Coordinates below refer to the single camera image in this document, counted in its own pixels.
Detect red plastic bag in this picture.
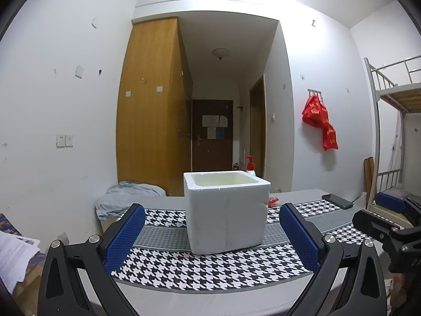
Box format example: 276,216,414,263
320,123,339,151
302,95,330,129

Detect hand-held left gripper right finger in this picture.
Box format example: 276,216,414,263
279,202,389,316

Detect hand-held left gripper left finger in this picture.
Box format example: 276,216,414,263
38,203,146,316

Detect person's right hand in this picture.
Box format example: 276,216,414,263
391,273,407,307

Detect light blue crumpled cloth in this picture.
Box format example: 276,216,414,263
96,181,165,221

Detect leaning wooden boards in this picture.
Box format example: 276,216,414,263
363,157,375,205

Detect grey metal bunk bed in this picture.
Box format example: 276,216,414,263
363,56,421,218

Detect wooden wardrobe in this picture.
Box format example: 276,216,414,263
116,17,193,197

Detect papers on cardboard box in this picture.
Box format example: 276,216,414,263
0,213,47,272

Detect wooden side door frame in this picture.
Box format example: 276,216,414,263
249,75,267,179

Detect loose white paper sheets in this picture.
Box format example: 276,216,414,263
0,230,42,291

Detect black smartphone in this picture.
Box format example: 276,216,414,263
322,194,354,210

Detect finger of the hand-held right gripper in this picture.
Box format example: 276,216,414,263
352,209,407,239
375,192,421,228

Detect black white houndstooth table mat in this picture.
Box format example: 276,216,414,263
110,199,396,294

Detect white foam box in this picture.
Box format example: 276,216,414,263
183,170,271,255

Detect dark brown entrance door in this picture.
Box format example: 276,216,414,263
192,100,234,172

